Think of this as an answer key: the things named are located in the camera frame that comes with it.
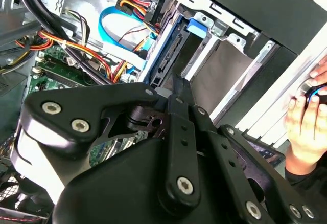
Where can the person right hand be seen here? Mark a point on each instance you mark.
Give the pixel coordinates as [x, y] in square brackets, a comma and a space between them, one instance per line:
[306, 132]

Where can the hard disk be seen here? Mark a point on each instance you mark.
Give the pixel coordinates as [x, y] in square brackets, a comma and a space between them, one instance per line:
[168, 52]

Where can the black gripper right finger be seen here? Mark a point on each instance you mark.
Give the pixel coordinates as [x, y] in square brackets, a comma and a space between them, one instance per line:
[242, 170]

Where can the person left hand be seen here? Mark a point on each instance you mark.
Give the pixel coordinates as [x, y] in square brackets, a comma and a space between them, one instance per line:
[322, 70]

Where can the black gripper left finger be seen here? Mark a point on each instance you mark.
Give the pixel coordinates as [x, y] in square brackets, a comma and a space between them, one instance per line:
[76, 101]

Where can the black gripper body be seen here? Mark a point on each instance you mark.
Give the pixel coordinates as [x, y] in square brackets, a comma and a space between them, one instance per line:
[122, 183]

